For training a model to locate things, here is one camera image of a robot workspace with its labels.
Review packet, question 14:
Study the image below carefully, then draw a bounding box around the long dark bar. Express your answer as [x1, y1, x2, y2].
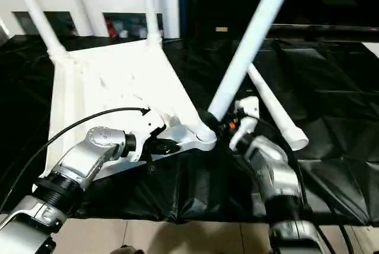
[272, 24, 379, 35]

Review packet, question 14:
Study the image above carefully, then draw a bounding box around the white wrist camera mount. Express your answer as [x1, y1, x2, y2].
[229, 96, 261, 150]
[130, 108, 167, 163]

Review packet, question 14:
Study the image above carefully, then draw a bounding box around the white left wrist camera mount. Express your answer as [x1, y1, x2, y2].
[130, 108, 167, 163]

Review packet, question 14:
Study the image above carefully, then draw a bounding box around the white cabinet with glass doors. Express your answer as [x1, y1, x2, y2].
[0, 0, 181, 39]

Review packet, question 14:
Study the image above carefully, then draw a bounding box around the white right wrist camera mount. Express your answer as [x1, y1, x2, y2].
[229, 96, 261, 150]

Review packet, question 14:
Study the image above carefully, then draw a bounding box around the black mat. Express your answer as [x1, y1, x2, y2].
[0, 33, 379, 227]

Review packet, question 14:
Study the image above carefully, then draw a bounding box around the white plastic table leg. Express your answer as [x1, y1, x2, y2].
[207, 0, 300, 122]
[140, 0, 163, 47]
[7, 0, 71, 60]
[247, 64, 310, 152]

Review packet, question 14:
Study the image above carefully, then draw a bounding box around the white plastic table top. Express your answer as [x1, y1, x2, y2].
[41, 39, 219, 183]

